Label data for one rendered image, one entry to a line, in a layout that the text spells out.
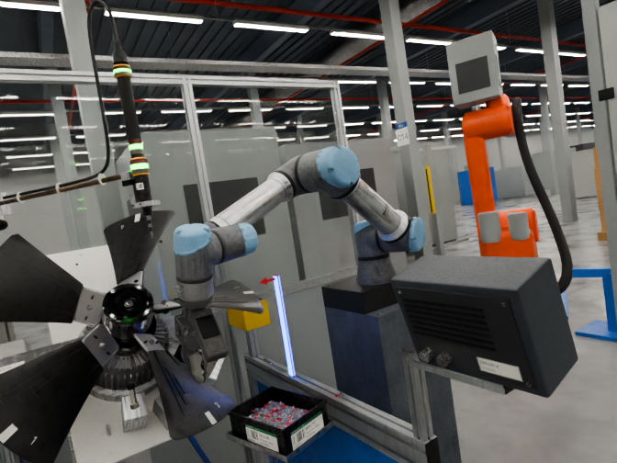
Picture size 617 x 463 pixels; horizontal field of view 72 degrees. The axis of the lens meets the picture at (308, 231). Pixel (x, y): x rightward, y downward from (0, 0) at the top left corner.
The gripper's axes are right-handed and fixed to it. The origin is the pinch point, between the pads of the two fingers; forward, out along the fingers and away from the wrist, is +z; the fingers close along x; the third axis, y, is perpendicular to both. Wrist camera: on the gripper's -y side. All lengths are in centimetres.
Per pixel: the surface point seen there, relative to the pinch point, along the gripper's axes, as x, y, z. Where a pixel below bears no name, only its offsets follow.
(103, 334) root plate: 16.3, 22.5, -5.3
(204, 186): -43, 105, -21
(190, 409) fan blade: 3.6, -0.1, 6.4
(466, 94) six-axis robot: -359, 199, -66
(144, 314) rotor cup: 7.2, 19.0, -9.7
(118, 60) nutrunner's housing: 1, 44, -69
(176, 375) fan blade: 3.7, 8.4, 2.6
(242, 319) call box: -31, 44, 15
